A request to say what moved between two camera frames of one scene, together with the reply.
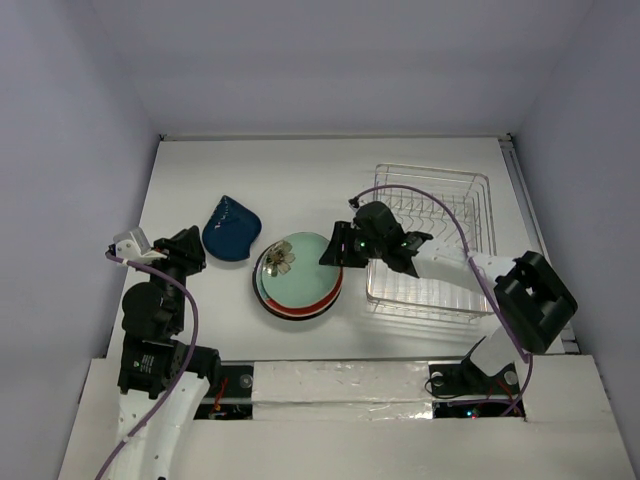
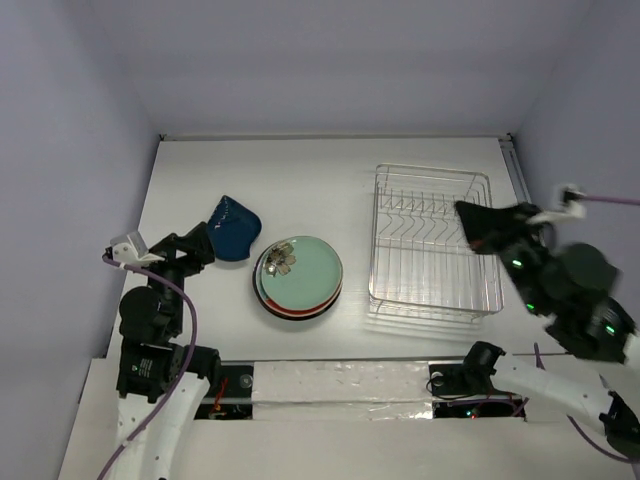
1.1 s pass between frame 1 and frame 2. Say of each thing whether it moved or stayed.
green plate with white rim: stayed
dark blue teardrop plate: stayed
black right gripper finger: moved
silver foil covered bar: stayed
